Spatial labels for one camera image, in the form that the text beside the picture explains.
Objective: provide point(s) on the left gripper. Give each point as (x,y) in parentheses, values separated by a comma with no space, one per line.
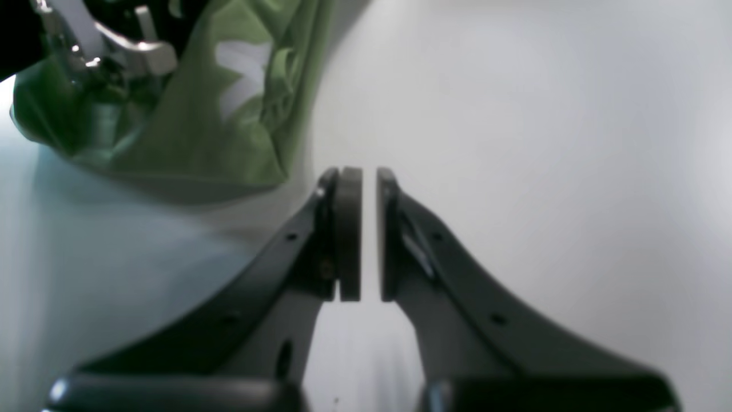
(109,39)

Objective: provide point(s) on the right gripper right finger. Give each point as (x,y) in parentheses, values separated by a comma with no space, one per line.
(481,347)

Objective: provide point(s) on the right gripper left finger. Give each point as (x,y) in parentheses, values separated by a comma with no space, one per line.
(246,348)

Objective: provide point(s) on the light green T-shirt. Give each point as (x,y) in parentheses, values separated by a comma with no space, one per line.
(232,112)

